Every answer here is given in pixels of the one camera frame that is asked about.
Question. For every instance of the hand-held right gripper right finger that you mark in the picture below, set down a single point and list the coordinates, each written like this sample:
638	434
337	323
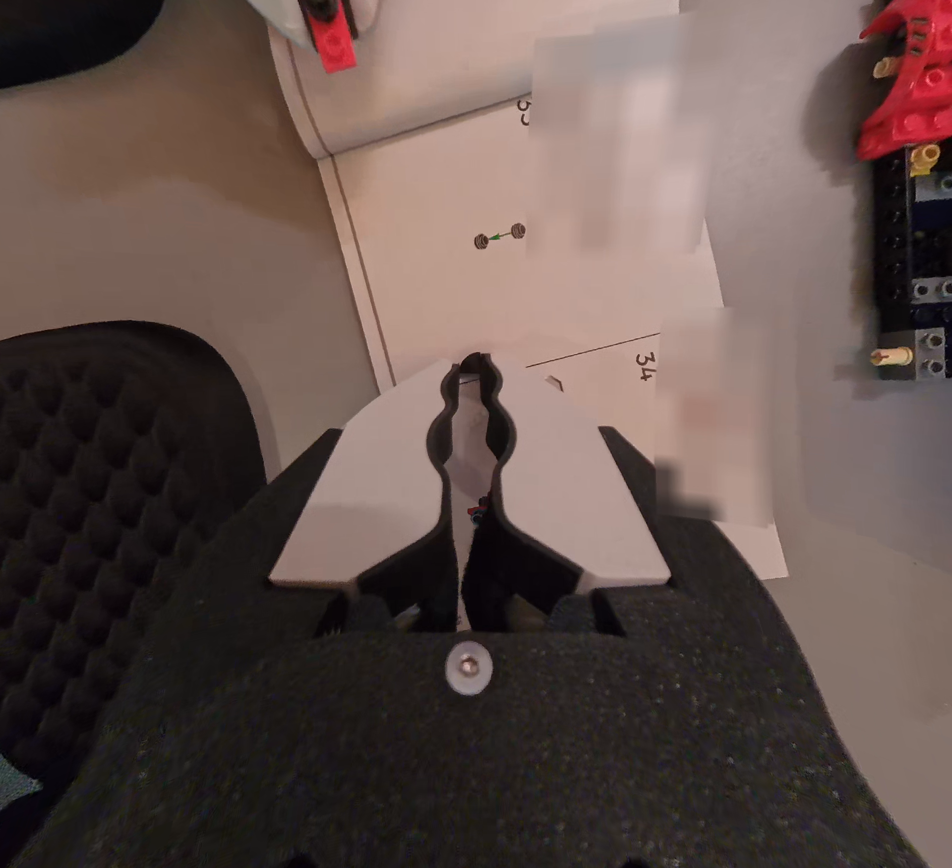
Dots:
565	496

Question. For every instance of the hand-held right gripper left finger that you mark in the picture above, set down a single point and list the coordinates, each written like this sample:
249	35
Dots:
372	496

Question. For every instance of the red and black lego car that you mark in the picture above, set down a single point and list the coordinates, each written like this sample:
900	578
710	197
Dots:
900	250

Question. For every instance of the white instruction booklet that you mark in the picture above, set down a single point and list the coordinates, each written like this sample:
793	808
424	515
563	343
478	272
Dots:
431	288

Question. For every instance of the black dimpled cushion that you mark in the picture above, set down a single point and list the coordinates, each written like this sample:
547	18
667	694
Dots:
111	474

